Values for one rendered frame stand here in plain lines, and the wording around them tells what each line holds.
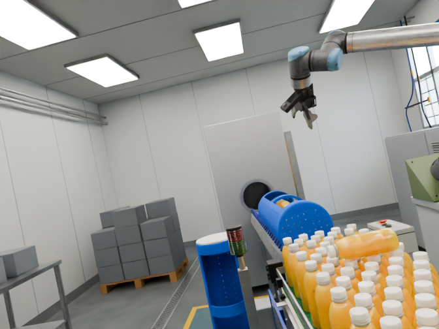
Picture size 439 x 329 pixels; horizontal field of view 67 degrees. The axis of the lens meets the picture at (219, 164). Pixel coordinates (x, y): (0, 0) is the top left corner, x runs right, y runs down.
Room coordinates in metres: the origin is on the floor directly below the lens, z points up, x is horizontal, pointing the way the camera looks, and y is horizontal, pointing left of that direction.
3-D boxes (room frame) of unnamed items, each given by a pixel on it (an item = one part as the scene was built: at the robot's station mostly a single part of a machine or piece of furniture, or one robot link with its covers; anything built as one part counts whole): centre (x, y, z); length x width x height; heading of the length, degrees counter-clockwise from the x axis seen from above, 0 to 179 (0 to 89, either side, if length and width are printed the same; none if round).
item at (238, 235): (1.25, 0.00, 1.23); 0.06 x 0.06 x 0.04
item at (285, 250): (1.51, -0.23, 1.00); 0.07 x 0.07 x 0.19
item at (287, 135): (3.13, -0.68, 0.85); 0.06 x 0.06 x 1.70; 0
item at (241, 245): (1.25, 0.00, 1.18); 0.06 x 0.06 x 0.05
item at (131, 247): (5.39, 1.51, 0.59); 1.20 x 0.80 x 1.19; 83
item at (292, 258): (1.38, -0.23, 1.00); 0.07 x 0.07 x 0.19
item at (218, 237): (2.26, 0.13, 1.03); 0.28 x 0.28 x 0.01
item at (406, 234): (1.43, -0.65, 1.05); 0.20 x 0.10 x 0.10; 0
